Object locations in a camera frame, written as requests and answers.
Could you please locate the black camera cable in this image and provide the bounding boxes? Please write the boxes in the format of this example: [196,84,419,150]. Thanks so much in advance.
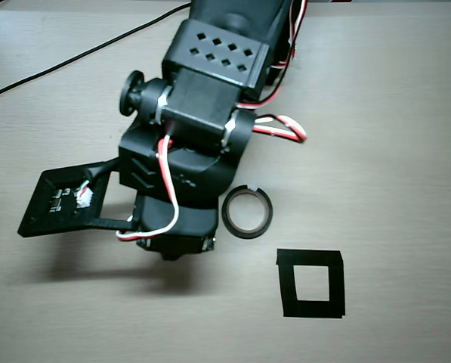
[83,157,121,181]

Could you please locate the black wrist camera mount plate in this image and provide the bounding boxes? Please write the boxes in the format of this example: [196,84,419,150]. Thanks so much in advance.
[17,158,136,239]

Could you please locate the camera circuit board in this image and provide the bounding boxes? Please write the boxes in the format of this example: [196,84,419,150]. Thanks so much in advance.
[45,177,97,225]

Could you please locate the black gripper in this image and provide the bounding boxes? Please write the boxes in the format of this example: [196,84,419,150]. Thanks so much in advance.
[128,193,221,262]

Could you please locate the long red white servo wire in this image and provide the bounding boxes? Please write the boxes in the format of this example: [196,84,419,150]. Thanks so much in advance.
[236,0,309,144]

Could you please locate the short red white servo wire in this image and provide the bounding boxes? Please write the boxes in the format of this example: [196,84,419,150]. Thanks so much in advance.
[115,135,181,241]

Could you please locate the black tape roll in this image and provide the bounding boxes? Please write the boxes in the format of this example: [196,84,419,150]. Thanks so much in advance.
[221,185,274,240]

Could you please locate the black tape square target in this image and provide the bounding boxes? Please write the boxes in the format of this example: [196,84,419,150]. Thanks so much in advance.
[276,248,346,320]

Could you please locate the thin black cable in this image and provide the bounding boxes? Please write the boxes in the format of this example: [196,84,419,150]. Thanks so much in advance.
[0,2,192,102]

